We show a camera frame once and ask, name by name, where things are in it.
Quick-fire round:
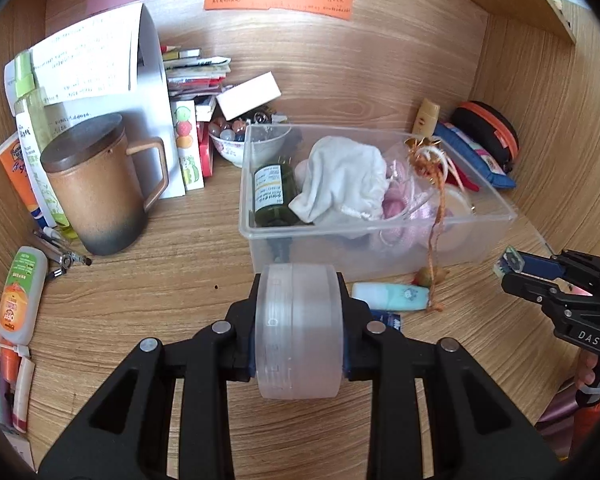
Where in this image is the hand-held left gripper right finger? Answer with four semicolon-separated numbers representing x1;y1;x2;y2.
337;272;563;480

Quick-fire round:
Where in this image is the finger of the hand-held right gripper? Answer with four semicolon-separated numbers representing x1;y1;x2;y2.
519;254;600;281
501;272;573;311

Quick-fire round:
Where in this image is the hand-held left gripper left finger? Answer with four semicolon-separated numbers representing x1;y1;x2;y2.
37;274;261;480

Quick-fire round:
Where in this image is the translucent round jar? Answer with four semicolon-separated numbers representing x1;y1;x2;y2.
255;263;344;401

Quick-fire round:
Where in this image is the clear plastic box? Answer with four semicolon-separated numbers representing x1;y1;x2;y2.
239;122;518;278

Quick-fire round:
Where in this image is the yellow cream jar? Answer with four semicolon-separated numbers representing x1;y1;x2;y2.
437;187;473;256

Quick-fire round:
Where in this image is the orange braided cord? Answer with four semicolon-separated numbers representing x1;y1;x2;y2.
426;160;453;313

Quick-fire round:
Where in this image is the sheer pink bag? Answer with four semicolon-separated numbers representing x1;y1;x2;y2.
375;140;461;261

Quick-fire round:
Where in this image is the dark green bottle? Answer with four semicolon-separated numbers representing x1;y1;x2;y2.
252;160;301;263

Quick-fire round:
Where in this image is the white drawstring pouch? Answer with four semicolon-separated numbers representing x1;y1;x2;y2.
288;135;388;224

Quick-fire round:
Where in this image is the person's right forearm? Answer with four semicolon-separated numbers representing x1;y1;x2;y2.
570;400;600;461

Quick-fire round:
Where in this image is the person's right hand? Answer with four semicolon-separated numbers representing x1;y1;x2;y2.
575;350;599;387

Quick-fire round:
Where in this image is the blue packet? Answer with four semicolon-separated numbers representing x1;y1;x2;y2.
370;309;405;331

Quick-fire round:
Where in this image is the pale teal tube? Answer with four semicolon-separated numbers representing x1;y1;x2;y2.
351;282;431;311

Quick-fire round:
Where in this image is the pink purple cloth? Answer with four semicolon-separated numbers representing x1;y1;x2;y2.
535;380;581;428

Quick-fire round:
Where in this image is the wooden desk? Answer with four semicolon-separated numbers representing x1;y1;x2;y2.
0;125;581;480

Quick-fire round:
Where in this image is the blue zip pouch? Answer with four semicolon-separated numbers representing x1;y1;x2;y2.
432;121;517;191

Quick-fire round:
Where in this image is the orange and black round case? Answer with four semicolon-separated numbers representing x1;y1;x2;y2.
450;101;520;171

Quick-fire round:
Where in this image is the white patterned bowl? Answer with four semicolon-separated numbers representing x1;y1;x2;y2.
208;122;291;169

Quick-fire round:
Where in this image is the red and white box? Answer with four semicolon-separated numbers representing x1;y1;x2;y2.
194;97;216;178

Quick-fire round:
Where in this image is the small yellow tube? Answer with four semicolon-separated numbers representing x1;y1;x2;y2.
412;99;441;141

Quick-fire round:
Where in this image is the fruit print box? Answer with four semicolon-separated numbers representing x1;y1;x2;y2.
170;99;202;193

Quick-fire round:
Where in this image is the pile of glass beads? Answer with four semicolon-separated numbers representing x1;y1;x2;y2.
210;110;286;143

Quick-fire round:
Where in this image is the brown ceramic mug with lid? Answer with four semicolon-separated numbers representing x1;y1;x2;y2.
40;113;170;256

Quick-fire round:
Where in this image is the white bottle with orange label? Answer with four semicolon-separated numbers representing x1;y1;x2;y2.
0;246;48;346

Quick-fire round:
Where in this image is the white and red tube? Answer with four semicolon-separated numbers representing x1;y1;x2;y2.
10;357;36;433

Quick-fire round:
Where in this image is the small white box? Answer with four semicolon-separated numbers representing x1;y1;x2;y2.
215;72;282;122

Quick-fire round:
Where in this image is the white paper tag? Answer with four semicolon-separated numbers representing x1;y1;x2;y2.
2;430;37;472

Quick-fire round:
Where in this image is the white folded card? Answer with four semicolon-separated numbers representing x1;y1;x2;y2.
45;7;187;201

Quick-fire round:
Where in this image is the stack of small boxes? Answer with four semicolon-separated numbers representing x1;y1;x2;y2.
160;44;232;106

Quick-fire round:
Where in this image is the orange sunscreen tube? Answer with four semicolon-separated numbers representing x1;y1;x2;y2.
0;132;48;231

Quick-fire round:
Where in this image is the yellow green spray bottle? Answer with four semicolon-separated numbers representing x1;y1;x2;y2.
4;50;81;241

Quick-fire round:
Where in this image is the printed paper sheet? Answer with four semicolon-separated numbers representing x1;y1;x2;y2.
30;2;144;107

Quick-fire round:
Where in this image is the white cable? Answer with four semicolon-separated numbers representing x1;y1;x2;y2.
0;337;31;357

